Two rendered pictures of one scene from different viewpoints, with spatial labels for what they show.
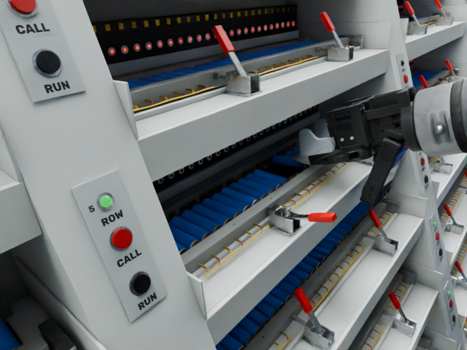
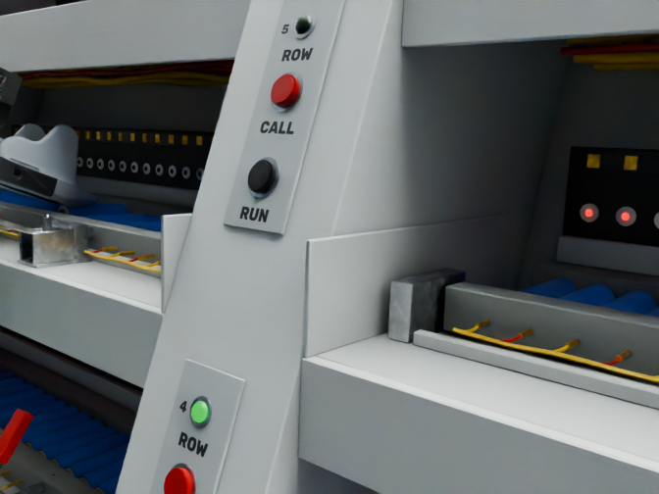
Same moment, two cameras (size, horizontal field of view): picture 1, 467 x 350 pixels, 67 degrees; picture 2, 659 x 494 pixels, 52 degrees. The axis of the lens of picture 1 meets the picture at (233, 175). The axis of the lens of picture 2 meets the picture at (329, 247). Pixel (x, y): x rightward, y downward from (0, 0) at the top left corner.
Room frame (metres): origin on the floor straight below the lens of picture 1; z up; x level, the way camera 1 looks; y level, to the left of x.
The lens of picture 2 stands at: (0.74, -0.73, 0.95)
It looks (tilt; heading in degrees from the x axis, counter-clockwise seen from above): 6 degrees up; 81
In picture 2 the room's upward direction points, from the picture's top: 14 degrees clockwise
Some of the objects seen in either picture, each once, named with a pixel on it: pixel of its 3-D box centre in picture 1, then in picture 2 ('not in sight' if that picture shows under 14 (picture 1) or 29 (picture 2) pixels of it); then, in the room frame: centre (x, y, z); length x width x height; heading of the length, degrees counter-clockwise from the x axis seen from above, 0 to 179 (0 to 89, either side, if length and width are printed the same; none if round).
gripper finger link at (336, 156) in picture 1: (336, 153); not in sight; (0.53, -0.16, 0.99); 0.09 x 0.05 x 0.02; 49
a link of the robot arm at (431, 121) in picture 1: (438, 121); not in sight; (0.44, -0.27, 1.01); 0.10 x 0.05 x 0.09; 133
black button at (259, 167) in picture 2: not in sight; (265, 178); (0.75, -0.41, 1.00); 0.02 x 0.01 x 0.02; 132
